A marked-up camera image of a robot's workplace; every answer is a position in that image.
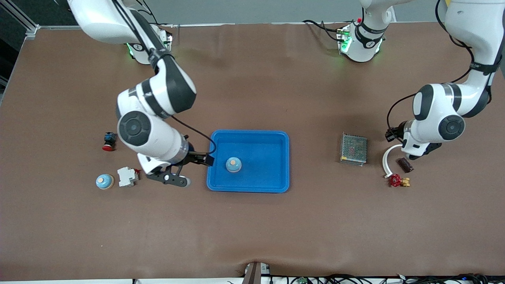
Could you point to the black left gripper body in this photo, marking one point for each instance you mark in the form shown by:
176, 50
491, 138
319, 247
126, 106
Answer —
399, 131

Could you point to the light blue call bell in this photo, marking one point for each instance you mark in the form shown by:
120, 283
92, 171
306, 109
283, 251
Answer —
233, 164
105, 181

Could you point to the dark brown cylindrical capacitor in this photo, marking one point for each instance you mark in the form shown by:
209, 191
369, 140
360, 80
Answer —
405, 165

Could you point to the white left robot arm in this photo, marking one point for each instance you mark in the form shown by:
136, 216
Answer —
434, 118

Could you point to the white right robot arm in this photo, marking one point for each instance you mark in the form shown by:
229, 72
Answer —
158, 138

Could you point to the white curved plastic arc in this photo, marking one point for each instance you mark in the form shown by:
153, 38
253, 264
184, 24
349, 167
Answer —
384, 161

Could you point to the metal mesh power supply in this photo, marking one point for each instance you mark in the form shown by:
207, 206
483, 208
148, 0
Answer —
354, 149

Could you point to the blue plastic tray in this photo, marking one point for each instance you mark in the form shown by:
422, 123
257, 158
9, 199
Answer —
260, 173

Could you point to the white circuit breaker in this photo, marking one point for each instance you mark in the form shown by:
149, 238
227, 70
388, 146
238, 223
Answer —
126, 177

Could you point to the blue red emergency stop button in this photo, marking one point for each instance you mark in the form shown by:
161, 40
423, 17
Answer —
109, 141

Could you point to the grey camera stand mount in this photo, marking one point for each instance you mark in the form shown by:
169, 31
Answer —
254, 274

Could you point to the aluminium frame post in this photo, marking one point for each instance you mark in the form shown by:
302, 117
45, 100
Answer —
29, 27

